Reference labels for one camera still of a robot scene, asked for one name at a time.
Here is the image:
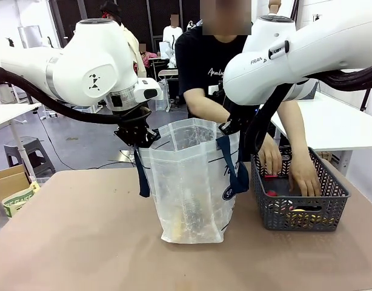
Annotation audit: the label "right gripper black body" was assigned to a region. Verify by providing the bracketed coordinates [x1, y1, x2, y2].
[222, 98, 247, 136]

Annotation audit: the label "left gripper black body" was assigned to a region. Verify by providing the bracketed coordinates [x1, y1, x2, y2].
[113, 116, 151, 142]

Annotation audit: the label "clear shopping bag navy handles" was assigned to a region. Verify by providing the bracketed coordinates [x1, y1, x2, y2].
[133, 117, 251, 245]

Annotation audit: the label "person's right forearm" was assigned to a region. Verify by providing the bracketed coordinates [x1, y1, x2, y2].
[183, 87, 276, 145]

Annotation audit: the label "person's left forearm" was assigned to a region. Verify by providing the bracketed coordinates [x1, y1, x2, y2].
[277, 101, 310, 167]

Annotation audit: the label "person's right hand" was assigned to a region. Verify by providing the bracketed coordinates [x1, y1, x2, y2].
[257, 135, 284, 183]

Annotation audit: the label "person's left hand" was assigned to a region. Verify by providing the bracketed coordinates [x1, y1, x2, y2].
[287, 160, 323, 198]

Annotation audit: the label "clear plastic container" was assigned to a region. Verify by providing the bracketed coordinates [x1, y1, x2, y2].
[154, 96, 170, 112]

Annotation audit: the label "person in black t-shirt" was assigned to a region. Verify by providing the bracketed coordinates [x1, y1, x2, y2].
[174, 25, 259, 128]

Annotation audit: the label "grey background table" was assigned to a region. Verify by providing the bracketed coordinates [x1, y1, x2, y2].
[158, 69, 179, 101]

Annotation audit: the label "seated person in pink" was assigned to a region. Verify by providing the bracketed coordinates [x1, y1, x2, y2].
[138, 42, 159, 70]

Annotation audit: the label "mannequin beige jacket red shirt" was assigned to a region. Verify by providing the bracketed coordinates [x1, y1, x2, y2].
[101, 0, 148, 78]

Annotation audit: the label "white side table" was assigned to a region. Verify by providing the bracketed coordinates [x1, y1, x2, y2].
[0, 102, 43, 184]
[269, 90, 372, 178]

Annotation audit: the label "small brown box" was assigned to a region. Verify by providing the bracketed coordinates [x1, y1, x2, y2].
[316, 150, 334, 164]

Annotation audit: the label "bystander in white shirt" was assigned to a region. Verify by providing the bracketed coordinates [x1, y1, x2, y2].
[162, 13, 184, 52]

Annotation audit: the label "grey plastic stool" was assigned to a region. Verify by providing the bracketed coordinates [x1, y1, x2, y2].
[3, 136, 57, 179]

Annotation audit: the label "yellow snack packet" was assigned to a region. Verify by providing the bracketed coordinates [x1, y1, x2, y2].
[287, 206, 337, 228]

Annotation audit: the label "green printed carton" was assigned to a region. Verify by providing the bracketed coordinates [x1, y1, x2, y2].
[2, 181, 42, 218]

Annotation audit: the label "brown cardboard box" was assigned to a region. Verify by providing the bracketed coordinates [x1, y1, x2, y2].
[0, 164, 33, 204]

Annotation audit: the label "grey monitor panel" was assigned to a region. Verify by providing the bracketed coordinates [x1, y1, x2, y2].
[17, 25, 44, 49]

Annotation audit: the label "right arm black cable sleeve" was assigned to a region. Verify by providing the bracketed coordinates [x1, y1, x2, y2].
[239, 62, 372, 163]

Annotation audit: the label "arm black cable sleeve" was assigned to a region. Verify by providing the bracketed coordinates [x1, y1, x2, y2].
[0, 65, 153, 125]
[239, 62, 372, 163]

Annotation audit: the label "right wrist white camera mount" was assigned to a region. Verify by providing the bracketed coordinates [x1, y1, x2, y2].
[208, 84, 227, 98]

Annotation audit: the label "left arm black cable sleeve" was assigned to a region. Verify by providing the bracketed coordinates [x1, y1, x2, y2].
[0, 65, 153, 125]

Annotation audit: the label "black floor cable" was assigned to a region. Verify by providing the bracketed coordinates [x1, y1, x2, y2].
[34, 111, 137, 170]

